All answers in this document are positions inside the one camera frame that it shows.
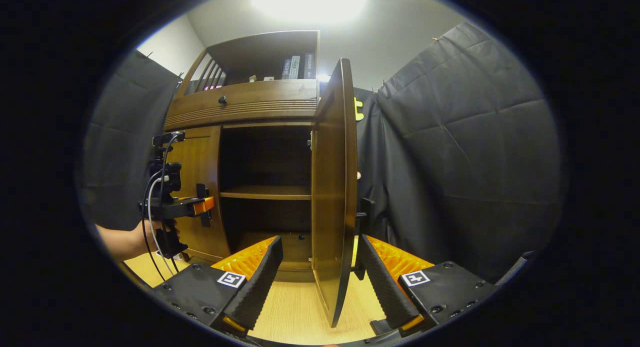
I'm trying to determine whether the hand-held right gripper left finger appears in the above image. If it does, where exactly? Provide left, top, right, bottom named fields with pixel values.
left=151, top=235, right=284, bottom=338

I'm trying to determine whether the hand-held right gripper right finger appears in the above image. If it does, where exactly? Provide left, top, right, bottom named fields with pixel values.
left=356, top=234, right=498, bottom=338

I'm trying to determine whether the wooden shoe cabinet door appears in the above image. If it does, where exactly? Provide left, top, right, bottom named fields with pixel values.
left=165, top=126, right=232, bottom=263
left=311, top=58, right=375, bottom=328

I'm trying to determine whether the wooden double-door shoe cabinet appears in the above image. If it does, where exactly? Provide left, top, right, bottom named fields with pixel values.
left=164, top=30, right=375, bottom=328

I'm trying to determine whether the wooden inner shelf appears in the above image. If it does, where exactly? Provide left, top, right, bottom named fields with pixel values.
left=220, top=184, right=313, bottom=201

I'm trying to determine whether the wooden drawer with black knob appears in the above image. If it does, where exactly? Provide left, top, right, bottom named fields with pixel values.
left=164, top=79, right=321, bottom=133

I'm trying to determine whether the black backdrop cloth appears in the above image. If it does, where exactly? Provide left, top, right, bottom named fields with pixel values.
left=80, top=22, right=563, bottom=283

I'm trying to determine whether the large ceiling light panel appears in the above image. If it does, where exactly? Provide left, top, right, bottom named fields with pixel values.
left=250, top=0, right=373, bottom=24

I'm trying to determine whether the white cable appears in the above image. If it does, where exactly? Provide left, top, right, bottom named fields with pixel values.
left=147, top=176, right=177, bottom=276

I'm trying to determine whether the black cable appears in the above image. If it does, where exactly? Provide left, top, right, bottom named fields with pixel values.
left=141, top=133, right=184, bottom=283

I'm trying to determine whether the grey ribbed cable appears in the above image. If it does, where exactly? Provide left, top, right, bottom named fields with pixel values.
left=495, top=251, right=536, bottom=288

